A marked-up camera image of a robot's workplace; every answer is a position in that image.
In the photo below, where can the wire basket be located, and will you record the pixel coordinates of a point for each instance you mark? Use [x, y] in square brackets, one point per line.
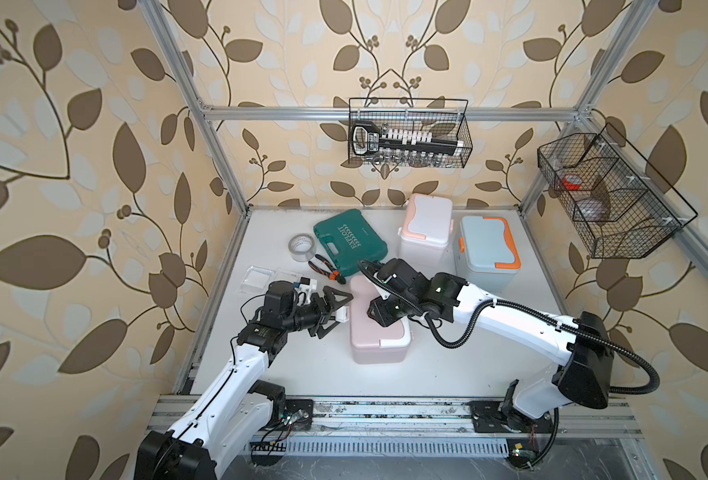
[444, 118]
[628, 205]

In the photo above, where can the grey duct tape roll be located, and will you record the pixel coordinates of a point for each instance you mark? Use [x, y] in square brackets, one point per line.
[302, 247]

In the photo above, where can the right wire basket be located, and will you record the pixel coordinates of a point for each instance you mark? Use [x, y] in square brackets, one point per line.
[628, 205]

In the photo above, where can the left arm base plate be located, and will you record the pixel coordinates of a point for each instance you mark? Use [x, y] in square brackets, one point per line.
[294, 414]

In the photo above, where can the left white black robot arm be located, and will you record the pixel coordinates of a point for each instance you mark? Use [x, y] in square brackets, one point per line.
[205, 440]

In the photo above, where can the blue box orange trim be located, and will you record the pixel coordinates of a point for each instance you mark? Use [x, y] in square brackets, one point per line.
[485, 253]

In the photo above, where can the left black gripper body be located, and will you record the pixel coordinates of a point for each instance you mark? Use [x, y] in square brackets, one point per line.
[307, 316]

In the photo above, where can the back wire basket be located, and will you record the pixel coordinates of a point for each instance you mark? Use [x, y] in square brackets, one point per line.
[444, 118]

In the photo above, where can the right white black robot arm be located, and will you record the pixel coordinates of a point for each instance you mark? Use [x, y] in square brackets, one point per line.
[579, 367]

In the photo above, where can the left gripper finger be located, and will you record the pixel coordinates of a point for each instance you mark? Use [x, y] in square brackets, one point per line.
[323, 327]
[334, 300]

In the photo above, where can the white box pink trim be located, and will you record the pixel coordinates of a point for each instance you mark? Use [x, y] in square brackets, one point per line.
[426, 230]

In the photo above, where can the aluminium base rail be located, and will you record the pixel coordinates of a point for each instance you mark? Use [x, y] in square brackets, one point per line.
[440, 416]

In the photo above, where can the black socket set rail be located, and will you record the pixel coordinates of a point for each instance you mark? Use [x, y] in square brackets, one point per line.
[366, 138]

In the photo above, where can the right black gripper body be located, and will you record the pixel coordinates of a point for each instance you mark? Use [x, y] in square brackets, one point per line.
[391, 308]

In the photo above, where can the pink first aid box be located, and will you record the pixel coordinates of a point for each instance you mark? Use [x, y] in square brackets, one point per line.
[370, 342]

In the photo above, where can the red tape roll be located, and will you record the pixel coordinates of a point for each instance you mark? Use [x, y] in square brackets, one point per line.
[571, 182]

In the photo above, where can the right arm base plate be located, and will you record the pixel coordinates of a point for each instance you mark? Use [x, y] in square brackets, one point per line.
[491, 416]

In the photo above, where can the orange black pliers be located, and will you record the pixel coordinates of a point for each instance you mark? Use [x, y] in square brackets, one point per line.
[321, 265]

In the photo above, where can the green plastic tool case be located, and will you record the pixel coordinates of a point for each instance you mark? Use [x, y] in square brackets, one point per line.
[348, 238]

